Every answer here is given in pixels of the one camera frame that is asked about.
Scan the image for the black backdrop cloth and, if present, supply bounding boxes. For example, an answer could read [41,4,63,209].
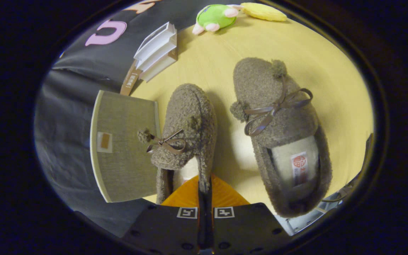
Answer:
[34,0,204,238]

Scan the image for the grey fabric storage box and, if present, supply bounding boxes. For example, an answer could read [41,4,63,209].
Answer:
[90,90,161,203]

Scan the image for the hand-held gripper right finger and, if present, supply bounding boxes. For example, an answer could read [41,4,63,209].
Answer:
[206,174,292,255]

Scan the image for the dark flat object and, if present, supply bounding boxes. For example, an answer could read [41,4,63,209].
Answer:
[363,133,374,181]

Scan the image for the green plush toy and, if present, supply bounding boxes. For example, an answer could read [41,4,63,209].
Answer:
[192,4,243,35]

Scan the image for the yellow plush toy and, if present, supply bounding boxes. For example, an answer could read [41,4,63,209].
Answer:
[240,2,288,22]

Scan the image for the brown fuzzy shoe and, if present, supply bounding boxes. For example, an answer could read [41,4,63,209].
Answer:
[137,83,218,205]
[230,57,333,218]

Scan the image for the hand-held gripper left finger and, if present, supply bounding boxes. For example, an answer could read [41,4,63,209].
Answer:
[121,174,206,255]

